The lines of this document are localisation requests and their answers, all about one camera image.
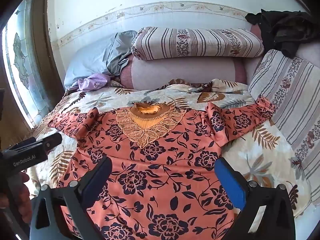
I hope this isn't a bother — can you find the pink bolster cushion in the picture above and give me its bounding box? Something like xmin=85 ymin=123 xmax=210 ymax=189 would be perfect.
xmin=119 ymin=22 xmax=320 ymax=90

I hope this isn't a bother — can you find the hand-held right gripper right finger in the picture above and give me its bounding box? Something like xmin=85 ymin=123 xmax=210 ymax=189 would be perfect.
xmin=214 ymin=157 xmax=297 ymax=240

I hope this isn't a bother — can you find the orange floral garment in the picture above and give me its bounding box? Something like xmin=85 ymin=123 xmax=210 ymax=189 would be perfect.
xmin=49 ymin=101 xmax=277 ymax=240

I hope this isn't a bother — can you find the light blue pillow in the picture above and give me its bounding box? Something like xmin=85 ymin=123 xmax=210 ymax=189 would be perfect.
xmin=64 ymin=45 xmax=114 ymax=90

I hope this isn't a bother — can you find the square striped floral pillow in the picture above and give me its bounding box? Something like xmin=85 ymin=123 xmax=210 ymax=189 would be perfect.
xmin=247 ymin=49 xmax=320 ymax=200

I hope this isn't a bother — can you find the purple cloth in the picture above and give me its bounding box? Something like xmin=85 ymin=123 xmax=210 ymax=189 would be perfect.
xmin=78 ymin=73 xmax=112 ymax=92

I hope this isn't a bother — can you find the leaf print blanket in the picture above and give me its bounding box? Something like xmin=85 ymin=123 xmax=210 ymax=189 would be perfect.
xmin=25 ymin=79 xmax=313 ymax=218

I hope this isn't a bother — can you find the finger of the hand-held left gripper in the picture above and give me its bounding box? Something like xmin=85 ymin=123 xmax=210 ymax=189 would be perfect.
xmin=37 ymin=132 xmax=63 ymax=151

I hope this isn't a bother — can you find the long striped floral pillow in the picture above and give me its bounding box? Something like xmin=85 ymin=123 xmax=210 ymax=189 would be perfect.
xmin=131 ymin=27 xmax=265 ymax=60

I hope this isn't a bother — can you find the person's left hand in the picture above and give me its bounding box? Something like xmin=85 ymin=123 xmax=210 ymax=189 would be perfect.
xmin=0 ymin=172 xmax=32 ymax=208

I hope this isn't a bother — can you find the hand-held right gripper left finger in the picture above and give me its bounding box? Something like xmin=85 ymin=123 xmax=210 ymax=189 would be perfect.
xmin=29 ymin=156 xmax=113 ymax=240

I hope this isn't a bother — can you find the grey cloth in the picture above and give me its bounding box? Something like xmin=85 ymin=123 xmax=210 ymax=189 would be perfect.
xmin=106 ymin=30 xmax=137 ymax=77

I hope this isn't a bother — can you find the black clothing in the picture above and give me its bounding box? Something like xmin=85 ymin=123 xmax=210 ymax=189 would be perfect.
xmin=245 ymin=9 xmax=316 ymax=58

